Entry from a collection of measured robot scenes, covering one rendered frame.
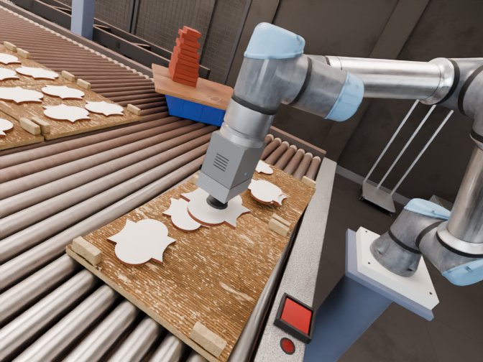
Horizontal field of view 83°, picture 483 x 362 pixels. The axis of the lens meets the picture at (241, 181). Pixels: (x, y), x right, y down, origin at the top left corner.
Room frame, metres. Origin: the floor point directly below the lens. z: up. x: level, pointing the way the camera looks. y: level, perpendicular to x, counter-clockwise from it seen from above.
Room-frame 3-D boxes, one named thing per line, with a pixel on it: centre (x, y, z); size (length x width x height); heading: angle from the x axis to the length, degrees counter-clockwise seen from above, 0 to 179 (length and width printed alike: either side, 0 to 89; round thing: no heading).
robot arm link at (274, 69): (0.44, 0.02, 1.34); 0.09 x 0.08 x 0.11; 110
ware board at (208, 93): (1.51, 0.40, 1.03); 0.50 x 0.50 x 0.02; 29
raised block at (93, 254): (0.34, 0.21, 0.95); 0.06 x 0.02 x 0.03; 75
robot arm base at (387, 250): (0.80, -0.57, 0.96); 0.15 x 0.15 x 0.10
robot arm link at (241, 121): (0.44, 0.03, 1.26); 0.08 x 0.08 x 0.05
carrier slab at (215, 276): (0.50, 0.03, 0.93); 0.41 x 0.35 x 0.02; 165
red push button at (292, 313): (0.41, -0.21, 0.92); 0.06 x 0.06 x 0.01; 79
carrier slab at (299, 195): (0.90, -0.07, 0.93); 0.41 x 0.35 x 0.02; 164
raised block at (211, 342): (0.27, -0.05, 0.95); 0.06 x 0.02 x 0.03; 75
